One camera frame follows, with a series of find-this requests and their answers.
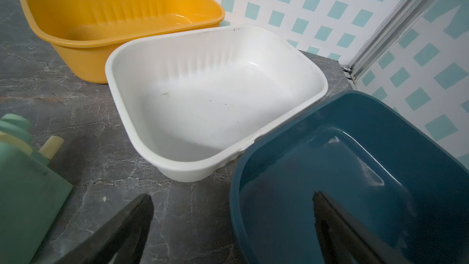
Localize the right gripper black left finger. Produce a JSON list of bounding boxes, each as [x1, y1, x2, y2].
[[57, 194, 154, 264]]

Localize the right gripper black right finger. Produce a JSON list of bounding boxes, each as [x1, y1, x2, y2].
[[313, 191, 410, 264]]

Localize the dark teal storage tub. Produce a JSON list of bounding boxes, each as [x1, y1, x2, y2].
[[230, 91, 469, 264]]

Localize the white plastic storage tub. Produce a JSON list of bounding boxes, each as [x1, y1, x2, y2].
[[105, 25, 328, 182]]

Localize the yellow plastic storage tub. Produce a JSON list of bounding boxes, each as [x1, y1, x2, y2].
[[20, 0, 225, 84]]

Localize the green sharpener near tubs right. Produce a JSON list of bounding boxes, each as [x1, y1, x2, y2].
[[1, 114, 73, 264]]

